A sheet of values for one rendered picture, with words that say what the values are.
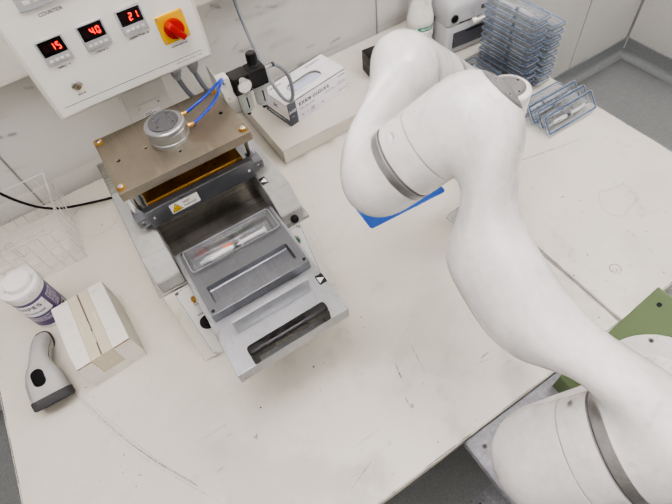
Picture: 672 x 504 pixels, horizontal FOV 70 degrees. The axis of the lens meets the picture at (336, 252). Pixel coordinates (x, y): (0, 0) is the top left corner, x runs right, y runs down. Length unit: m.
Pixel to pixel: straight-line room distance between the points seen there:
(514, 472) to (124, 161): 0.83
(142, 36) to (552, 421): 0.93
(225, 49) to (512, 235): 1.17
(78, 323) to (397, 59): 0.87
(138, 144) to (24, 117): 0.51
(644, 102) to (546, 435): 2.53
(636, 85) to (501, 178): 2.59
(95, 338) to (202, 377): 0.24
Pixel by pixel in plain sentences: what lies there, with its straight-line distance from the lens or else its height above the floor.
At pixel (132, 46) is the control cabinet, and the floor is 1.23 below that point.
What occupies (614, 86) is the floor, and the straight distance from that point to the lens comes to 3.05.
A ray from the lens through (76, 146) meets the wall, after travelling 1.55.
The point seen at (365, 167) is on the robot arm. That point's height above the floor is 1.31.
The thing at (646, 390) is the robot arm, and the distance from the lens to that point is 0.56.
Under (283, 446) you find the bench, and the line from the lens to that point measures 1.01.
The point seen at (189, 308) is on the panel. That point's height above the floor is 0.88.
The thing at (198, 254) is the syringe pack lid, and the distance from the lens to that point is 0.94.
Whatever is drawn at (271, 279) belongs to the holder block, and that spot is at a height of 1.00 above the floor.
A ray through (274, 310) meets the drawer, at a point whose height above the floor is 0.98.
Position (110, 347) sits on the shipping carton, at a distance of 1.11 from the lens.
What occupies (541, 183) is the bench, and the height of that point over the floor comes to 0.75.
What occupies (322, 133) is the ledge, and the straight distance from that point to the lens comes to 1.42.
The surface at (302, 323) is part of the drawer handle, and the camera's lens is 0.80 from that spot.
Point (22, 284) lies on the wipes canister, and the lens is 1.24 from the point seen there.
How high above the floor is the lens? 1.72
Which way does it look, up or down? 55 degrees down
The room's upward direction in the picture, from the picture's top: 10 degrees counter-clockwise
